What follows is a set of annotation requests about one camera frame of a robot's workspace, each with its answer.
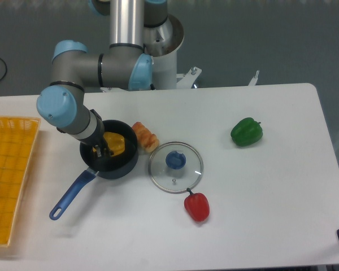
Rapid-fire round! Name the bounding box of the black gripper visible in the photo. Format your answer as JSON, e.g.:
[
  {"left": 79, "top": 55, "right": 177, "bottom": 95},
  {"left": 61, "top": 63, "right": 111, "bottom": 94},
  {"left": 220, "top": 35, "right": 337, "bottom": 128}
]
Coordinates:
[{"left": 79, "top": 108, "right": 114, "bottom": 157}]

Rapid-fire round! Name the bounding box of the yellow bell pepper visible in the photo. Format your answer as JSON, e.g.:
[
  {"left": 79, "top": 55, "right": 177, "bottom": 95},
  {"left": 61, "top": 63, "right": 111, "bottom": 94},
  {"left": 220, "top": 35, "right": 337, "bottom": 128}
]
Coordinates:
[{"left": 92, "top": 132, "right": 125, "bottom": 158}]

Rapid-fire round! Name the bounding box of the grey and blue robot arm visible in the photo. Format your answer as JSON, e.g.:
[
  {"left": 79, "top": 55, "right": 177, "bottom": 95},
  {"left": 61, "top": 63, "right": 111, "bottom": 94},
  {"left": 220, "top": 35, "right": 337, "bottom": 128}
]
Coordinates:
[{"left": 36, "top": 1, "right": 168, "bottom": 157}]

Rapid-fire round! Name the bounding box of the red bell pepper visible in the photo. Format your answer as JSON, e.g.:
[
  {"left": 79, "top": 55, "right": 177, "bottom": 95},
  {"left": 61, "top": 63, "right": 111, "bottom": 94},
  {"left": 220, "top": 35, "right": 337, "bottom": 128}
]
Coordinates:
[{"left": 184, "top": 188, "right": 210, "bottom": 222}]

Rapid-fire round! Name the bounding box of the green bell pepper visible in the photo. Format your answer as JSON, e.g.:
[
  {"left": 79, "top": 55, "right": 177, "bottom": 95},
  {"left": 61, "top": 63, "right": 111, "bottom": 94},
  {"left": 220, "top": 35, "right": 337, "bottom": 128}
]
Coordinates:
[{"left": 231, "top": 117, "right": 263, "bottom": 147}]

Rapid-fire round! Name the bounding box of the toy bread loaf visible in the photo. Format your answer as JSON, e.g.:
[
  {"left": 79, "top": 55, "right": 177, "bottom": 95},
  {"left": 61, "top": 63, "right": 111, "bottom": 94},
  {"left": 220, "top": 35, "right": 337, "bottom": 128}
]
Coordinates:
[{"left": 132, "top": 122, "right": 159, "bottom": 153}]

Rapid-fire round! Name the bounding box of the glass lid with blue knob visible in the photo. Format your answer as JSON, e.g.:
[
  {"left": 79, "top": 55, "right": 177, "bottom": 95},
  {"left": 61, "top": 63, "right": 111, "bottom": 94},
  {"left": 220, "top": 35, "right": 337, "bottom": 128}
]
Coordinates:
[{"left": 148, "top": 141, "right": 204, "bottom": 194}]

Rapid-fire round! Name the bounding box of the yellow woven basket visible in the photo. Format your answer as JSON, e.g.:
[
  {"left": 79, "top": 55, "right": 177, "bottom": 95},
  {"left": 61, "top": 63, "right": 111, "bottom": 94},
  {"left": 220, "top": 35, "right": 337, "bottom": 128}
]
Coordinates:
[{"left": 0, "top": 116, "right": 41, "bottom": 247}]

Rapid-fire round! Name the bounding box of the dark pot with blue handle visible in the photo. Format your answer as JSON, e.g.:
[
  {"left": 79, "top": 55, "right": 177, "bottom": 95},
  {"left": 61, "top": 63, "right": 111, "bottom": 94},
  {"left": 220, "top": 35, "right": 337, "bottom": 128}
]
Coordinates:
[{"left": 49, "top": 120, "right": 138, "bottom": 220}]

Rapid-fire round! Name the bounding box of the white table clamp bracket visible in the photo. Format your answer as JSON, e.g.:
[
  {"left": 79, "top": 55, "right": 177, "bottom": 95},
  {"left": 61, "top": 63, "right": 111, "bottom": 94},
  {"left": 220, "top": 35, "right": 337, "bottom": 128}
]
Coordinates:
[{"left": 249, "top": 70, "right": 259, "bottom": 86}]

